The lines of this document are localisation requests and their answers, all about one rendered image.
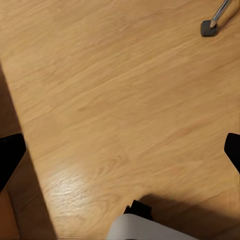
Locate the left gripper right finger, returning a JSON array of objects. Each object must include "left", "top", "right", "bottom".
[{"left": 224, "top": 132, "right": 240, "bottom": 173}]

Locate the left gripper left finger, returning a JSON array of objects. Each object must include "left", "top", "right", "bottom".
[{"left": 0, "top": 133, "right": 26, "bottom": 192}]

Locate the swivel chair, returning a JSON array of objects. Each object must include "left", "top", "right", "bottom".
[{"left": 200, "top": 0, "right": 232, "bottom": 36}]

